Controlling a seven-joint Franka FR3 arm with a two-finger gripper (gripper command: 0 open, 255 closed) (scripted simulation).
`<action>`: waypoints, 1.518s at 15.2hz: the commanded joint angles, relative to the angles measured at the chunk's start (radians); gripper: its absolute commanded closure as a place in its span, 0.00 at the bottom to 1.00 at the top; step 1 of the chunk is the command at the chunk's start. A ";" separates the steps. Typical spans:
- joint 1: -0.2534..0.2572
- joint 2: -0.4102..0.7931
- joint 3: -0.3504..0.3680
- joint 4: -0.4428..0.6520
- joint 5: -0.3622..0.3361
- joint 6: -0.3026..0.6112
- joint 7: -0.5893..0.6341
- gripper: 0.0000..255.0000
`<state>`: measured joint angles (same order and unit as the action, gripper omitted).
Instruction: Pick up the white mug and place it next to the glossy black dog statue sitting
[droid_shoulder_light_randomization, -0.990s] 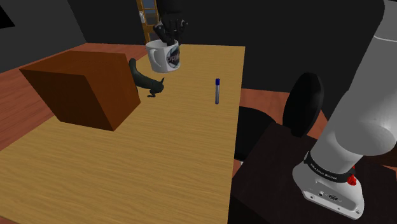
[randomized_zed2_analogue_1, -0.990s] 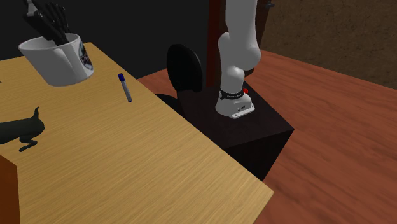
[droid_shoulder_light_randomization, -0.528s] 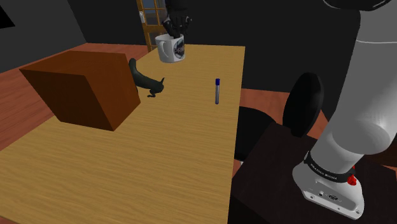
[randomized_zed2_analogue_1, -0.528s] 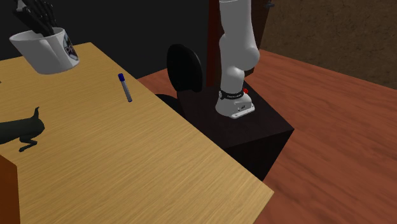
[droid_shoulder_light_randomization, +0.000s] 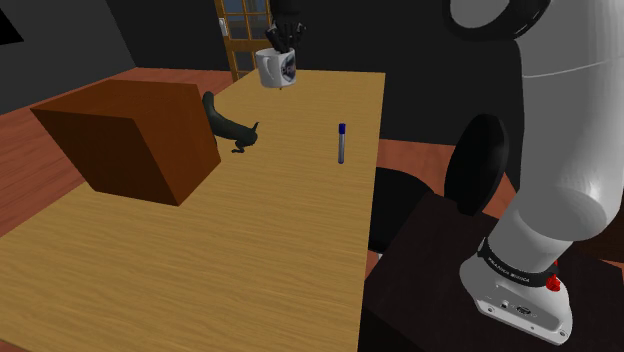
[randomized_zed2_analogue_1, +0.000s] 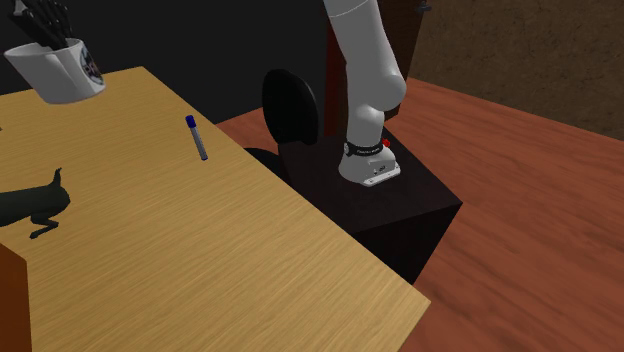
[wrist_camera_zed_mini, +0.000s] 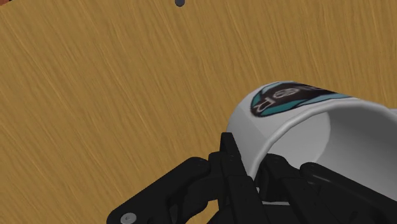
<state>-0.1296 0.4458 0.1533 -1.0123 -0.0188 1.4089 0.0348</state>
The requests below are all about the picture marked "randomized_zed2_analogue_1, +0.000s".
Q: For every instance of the white mug with dark print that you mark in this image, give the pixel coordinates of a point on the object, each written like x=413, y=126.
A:
x=53, y=78

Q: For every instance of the dark robot stand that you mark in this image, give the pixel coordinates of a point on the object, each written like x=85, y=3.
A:
x=385, y=214

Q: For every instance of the black animal figure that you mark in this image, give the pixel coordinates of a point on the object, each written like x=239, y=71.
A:
x=34, y=202

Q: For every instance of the light wooden desk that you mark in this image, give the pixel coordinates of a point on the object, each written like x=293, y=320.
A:
x=195, y=253

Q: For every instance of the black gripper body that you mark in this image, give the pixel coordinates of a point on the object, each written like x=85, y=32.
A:
x=48, y=22

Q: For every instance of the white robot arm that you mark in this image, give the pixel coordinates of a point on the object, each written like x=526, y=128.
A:
x=363, y=58

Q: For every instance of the blue and grey pen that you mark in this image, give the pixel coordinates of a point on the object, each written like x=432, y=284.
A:
x=197, y=140

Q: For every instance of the black office chair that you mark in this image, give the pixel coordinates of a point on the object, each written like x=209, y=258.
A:
x=290, y=105

